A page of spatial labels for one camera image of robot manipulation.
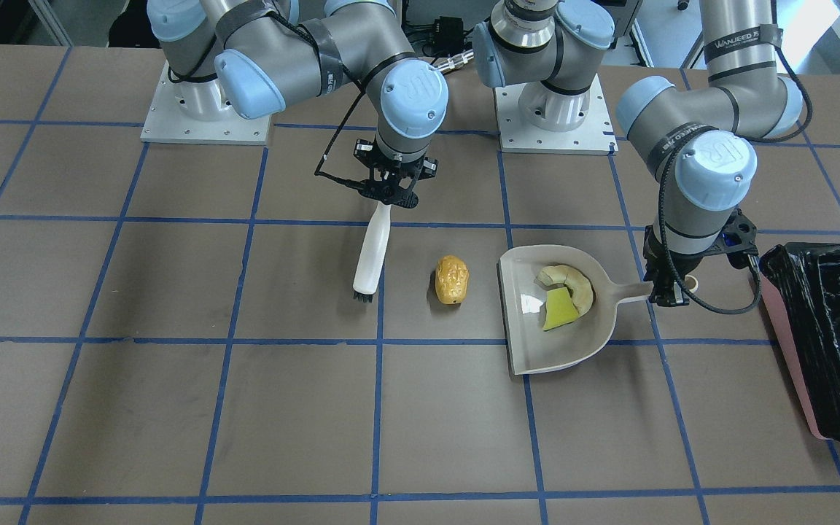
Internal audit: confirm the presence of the cream curved peel piece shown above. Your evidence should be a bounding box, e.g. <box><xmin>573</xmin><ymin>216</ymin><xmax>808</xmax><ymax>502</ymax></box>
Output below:
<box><xmin>537</xmin><ymin>265</ymin><xmax>594</xmax><ymax>316</ymax></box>

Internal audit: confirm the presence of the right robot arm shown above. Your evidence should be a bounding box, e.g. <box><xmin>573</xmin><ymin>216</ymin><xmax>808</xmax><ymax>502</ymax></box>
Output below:
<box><xmin>142</xmin><ymin>1</ymin><xmax>448</xmax><ymax>209</ymax></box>

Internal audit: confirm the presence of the beige hand brush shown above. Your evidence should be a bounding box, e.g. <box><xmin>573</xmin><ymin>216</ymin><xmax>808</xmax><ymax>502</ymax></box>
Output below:
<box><xmin>352</xmin><ymin>202</ymin><xmax>392</xmax><ymax>303</ymax></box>

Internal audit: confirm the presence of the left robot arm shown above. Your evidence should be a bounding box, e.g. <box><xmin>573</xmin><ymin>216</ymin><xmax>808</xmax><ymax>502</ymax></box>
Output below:
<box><xmin>471</xmin><ymin>1</ymin><xmax>812</xmax><ymax>307</ymax></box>

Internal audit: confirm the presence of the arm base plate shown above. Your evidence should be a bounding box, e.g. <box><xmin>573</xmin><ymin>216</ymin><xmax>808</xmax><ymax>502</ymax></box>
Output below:
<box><xmin>140</xmin><ymin>63</ymin><xmax>271</xmax><ymax>147</ymax></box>
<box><xmin>494</xmin><ymin>76</ymin><xmax>619</xmax><ymax>155</ymax></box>

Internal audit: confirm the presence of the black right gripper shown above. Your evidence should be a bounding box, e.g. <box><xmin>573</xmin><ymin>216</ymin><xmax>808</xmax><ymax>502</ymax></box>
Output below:
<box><xmin>351</xmin><ymin>140</ymin><xmax>439</xmax><ymax>209</ymax></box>

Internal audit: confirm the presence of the brown potato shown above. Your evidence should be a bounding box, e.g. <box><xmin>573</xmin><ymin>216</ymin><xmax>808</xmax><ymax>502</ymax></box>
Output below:
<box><xmin>434</xmin><ymin>254</ymin><xmax>470</xmax><ymax>305</ymax></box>

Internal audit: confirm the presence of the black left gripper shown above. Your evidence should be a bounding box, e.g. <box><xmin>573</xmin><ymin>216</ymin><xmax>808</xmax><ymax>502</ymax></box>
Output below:
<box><xmin>642</xmin><ymin>207</ymin><xmax>759</xmax><ymax>307</ymax></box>

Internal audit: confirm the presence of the black lined trash bin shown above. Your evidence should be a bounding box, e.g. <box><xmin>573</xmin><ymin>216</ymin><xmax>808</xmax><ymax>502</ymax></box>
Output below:
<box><xmin>759</xmin><ymin>242</ymin><xmax>840</xmax><ymax>442</ymax></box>

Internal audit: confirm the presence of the beige dustpan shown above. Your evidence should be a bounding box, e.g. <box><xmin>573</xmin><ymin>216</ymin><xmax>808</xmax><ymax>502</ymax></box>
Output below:
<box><xmin>499</xmin><ymin>244</ymin><xmax>654</xmax><ymax>375</ymax></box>

